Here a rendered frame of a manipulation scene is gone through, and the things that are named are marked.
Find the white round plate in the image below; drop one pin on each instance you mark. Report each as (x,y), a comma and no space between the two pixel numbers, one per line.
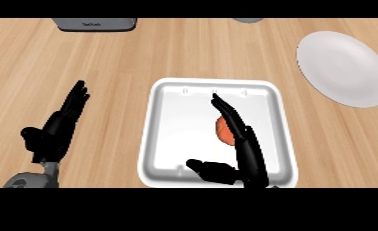
(339,68)

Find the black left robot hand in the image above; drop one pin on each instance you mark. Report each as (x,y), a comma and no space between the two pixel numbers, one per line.
(59,126)

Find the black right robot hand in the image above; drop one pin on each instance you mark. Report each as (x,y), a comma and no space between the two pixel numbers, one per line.
(248,151)

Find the grey round object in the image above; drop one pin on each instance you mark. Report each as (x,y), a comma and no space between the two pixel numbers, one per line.
(248,20)

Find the white rectangular tray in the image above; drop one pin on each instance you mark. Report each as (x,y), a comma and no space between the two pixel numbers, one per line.
(186,135)

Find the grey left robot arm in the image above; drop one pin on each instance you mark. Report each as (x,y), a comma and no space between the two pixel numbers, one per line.
(35,178)

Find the dark grey appliance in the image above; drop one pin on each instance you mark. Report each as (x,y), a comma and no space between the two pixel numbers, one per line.
(96,24)

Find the orange squash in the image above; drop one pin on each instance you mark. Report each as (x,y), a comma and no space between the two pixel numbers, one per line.
(224,132)

